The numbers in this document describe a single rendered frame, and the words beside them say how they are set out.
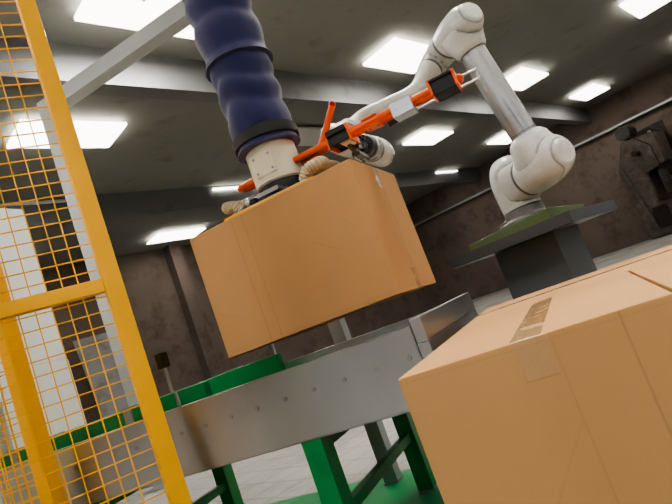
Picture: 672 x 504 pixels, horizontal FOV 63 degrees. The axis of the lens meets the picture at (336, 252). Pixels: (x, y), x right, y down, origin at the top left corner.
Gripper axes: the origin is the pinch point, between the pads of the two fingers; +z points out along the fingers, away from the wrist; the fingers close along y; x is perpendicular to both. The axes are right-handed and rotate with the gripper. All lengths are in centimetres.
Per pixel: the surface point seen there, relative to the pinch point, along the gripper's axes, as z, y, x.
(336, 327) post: -47, 55, 47
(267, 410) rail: 35, 69, 37
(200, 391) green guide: 25, 59, 64
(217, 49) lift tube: 11, -42, 27
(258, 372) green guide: -21, 61, 73
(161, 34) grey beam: -161, -189, 150
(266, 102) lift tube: 6.8, -20.0, 18.6
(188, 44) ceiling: -312, -275, 215
